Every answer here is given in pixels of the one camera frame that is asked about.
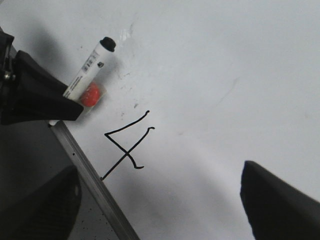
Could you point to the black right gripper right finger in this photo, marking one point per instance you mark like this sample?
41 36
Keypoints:
276 210

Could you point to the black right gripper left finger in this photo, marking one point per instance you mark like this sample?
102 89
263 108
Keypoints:
34 95

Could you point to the orange magnet taped to marker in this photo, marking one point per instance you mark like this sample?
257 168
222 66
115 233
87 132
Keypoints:
91 96

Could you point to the white whiteboard marker pen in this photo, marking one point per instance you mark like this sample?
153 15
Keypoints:
96 61

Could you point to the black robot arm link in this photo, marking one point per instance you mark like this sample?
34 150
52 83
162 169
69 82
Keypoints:
49 213

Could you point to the white whiteboard with aluminium frame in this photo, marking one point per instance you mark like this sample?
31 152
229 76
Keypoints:
194 88

